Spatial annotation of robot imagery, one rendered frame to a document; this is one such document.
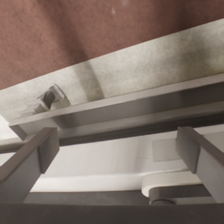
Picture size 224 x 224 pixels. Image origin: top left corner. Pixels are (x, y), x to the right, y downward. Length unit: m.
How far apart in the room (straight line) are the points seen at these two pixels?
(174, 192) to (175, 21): 0.87
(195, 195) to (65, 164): 0.19
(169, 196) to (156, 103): 0.54
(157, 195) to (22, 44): 1.12
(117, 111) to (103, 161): 0.51
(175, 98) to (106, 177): 0.54
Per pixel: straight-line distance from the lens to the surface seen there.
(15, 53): 1.25
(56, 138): 0.17
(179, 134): 0.17
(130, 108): 0.72
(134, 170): 0.22
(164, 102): 0.71
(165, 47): 1.00
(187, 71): 1.09
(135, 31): 0.96
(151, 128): 0.70
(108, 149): 0.25
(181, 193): 0.21
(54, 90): 1.19
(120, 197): 0.26
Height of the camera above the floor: 0.94
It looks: 50 degrees down
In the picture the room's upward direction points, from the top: 169 degrees counter-clockwise
